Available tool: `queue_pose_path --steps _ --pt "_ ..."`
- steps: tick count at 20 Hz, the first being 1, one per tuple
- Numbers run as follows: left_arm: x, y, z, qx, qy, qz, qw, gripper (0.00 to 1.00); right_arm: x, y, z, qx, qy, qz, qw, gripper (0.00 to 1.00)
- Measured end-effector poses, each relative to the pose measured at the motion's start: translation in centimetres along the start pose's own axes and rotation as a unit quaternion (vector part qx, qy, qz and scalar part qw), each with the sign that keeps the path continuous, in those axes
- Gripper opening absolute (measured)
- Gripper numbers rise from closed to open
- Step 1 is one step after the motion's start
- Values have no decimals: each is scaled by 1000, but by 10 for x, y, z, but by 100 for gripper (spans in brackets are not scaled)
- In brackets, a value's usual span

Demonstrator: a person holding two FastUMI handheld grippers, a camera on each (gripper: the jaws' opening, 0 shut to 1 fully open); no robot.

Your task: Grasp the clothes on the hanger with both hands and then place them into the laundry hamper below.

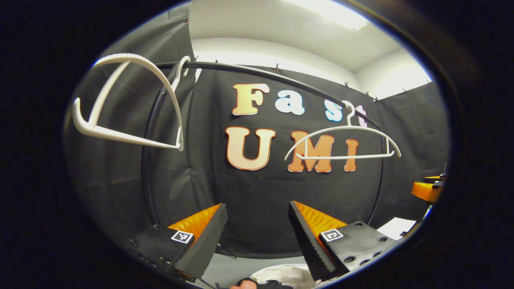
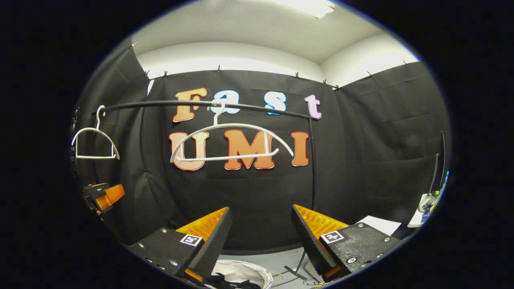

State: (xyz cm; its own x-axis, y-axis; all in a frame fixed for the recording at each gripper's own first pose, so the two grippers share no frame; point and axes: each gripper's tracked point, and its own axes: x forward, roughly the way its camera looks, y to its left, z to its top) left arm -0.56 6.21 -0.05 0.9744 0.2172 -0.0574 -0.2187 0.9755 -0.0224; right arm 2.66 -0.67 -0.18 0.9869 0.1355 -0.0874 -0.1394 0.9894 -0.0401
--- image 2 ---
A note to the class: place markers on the white laundry hamper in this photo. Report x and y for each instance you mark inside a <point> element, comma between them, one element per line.
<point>245,269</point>

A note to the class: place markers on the black knit jacket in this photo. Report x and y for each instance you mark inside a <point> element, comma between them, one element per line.
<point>225,281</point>

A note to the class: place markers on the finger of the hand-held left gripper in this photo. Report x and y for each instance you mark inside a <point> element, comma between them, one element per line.
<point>98,185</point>
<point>112,194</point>

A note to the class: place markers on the wide white clothes hanger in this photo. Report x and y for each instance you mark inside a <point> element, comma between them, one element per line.
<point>225,157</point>

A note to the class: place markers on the small white clothes hanger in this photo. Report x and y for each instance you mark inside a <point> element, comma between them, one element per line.
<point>96,122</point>

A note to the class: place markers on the ceiling light panel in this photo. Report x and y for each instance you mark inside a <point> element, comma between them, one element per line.
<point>309,6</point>

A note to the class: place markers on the black backdrop cloth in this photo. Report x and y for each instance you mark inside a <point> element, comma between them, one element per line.
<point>361,140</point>

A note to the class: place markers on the white side table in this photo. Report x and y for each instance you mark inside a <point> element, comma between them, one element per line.
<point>415,220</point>

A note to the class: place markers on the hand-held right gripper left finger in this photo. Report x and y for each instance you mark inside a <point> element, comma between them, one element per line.
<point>213,245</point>

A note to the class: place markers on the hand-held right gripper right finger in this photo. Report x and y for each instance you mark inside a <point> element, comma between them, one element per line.
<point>311,245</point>

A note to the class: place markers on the black clothes rack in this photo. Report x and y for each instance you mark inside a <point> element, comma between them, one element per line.
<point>140,105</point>

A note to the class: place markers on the white flat board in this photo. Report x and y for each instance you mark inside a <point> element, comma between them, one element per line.
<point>381,224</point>

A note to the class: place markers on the round silver dish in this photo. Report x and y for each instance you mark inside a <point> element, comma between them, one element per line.
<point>426,203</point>

